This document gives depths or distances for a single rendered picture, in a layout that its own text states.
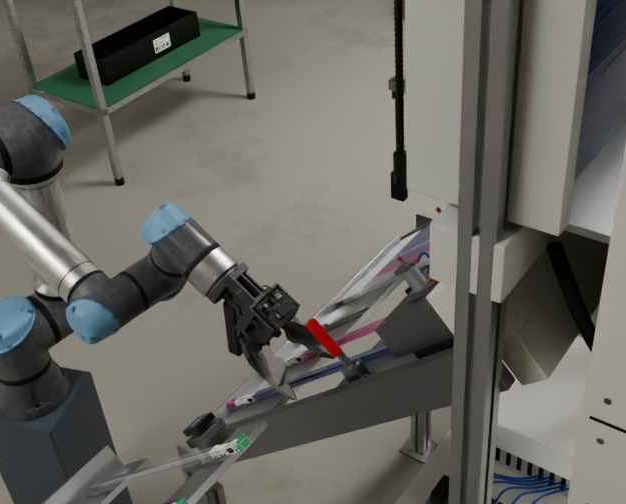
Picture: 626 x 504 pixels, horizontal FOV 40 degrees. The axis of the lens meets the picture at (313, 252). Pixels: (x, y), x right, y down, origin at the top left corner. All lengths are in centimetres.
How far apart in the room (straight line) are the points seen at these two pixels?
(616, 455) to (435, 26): 49
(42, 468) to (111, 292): 70
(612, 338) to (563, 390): 88
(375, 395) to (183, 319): 184
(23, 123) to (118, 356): 136
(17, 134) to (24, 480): 83
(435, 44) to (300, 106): 332
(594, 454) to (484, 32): 48
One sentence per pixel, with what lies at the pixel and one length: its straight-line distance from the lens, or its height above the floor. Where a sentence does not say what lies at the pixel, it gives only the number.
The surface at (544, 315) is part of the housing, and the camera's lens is 100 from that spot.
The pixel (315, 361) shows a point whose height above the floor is 84.
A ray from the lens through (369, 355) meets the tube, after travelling 123.
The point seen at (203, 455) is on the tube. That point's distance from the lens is 115.
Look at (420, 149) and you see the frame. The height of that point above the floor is 144.
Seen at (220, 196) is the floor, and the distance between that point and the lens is 348.
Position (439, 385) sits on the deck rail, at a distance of 104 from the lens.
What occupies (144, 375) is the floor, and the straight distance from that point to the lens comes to 274.
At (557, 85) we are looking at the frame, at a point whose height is 154.
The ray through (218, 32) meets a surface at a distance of 405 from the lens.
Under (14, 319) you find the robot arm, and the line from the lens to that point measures 181.
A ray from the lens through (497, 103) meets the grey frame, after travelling 74.
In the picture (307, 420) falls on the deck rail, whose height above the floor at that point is 93.
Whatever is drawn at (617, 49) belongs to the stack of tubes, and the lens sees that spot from 90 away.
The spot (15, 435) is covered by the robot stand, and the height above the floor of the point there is 52.
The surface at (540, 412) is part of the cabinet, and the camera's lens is 170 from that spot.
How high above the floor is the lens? 186
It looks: 37 degrees down
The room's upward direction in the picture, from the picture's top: 5 degrees counter-clockwise
